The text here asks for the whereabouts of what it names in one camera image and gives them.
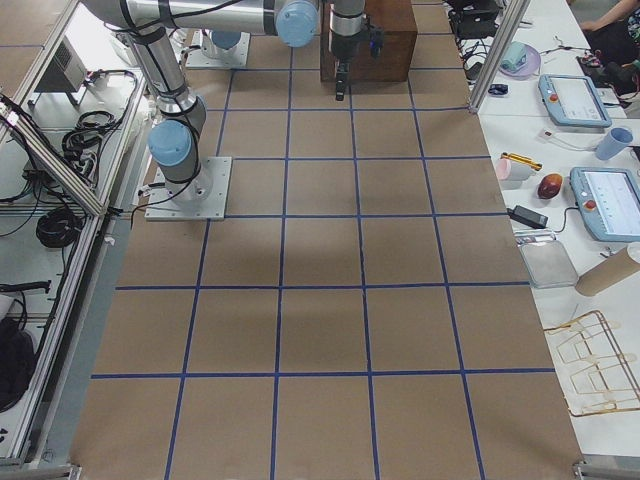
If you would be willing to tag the blue plastic cup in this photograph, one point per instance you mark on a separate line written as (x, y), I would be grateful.
(616, 140)

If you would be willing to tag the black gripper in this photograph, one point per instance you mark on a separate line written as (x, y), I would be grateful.
(343, 47)

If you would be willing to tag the teal cup on plate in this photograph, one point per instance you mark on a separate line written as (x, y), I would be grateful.
(514, 57)

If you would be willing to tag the aluminium frame post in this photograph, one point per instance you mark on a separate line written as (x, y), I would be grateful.
(509, 24)

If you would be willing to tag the cardboard tube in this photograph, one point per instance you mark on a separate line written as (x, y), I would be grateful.
(610, 271)

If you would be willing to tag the purple plate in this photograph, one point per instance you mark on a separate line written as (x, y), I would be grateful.
(530, 68)

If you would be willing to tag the lower teach pendant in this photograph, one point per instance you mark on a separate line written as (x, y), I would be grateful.
(608, 200)

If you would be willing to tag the teach pendant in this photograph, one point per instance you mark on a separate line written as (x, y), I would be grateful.
(608, 200)
(572, 101)

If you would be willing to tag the gold wire rack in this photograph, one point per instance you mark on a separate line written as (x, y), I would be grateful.
(596, 374)

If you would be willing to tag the black power adapter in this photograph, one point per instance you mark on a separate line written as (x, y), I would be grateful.
(527, 217)

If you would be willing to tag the gold cylinder tool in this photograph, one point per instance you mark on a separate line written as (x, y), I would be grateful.
(523, 160)

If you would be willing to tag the upper teach pendant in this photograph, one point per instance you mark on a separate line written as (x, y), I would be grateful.
(572, 101)

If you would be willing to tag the pink cup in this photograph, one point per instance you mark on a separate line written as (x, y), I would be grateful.
(513, 171)

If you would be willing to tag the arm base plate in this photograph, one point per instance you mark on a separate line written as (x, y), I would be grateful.
(217, 50)
(205, 198)

